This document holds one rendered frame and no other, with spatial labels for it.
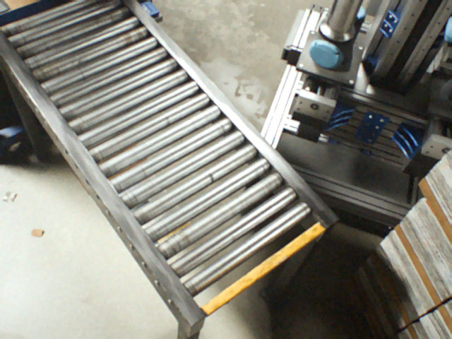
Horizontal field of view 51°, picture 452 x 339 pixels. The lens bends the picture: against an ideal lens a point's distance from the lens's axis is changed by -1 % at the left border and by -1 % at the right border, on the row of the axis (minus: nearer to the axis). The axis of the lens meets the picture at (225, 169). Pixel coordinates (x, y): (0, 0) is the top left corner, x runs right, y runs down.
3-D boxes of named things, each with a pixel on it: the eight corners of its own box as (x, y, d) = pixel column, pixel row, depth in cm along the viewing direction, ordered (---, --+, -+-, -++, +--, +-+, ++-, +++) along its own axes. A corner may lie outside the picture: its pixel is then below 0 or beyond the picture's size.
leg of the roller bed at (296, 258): (284, 297, 212) (328, 234, 154) (275, 305, 209) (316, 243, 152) (276, 287, 214) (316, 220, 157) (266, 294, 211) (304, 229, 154)
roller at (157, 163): (234, 131, 164) (236, 123, 159) (114, 200, 145) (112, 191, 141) (226, 122, 165) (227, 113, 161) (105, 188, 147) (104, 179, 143)
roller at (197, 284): (311, 216, 149) (316, 209, 145) (188, 304, 131) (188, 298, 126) (301, 205, 151) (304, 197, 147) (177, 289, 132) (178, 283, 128)
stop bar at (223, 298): (325, 232, 141) (327, 229, 139) (207, 319, 124) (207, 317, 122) (317, 224, 142) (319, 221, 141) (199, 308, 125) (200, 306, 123)
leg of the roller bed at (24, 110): (49, 156, 237) (13, 57, 180) (39, 162, 235) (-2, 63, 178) (44, 148, 239) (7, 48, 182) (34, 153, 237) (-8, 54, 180)
